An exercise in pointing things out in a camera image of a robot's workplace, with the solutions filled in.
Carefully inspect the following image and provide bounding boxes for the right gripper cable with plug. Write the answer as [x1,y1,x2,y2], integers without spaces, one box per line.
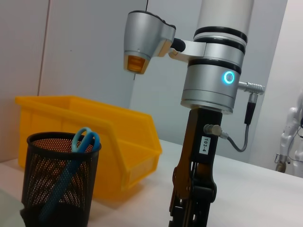
[203,81,266,152]

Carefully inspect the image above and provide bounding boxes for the white humanoid robot figure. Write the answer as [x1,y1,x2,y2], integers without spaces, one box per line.
[275,92,303,178]

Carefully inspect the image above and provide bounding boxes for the blue capped scissors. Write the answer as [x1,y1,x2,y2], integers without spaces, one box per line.
[39,127,101,222]

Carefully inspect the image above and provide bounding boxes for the yellow plastic bin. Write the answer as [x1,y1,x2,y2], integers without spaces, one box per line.
[15,95,163,201]

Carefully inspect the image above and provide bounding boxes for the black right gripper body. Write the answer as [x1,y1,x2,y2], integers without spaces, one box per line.
[173,107,223,197]

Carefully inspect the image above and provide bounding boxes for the black mesh pen holder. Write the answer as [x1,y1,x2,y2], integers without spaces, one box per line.
[20,131,102,227]

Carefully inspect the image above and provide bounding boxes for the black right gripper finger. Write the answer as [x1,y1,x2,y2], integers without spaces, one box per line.
[189,186,217,227]
[168,186,190,227]

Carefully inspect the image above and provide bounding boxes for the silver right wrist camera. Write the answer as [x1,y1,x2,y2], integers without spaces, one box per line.
[123,10,186,75]

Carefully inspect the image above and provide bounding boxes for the pale green wavy fruit plate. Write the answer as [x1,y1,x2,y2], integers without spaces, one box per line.
[0,188,26,227]

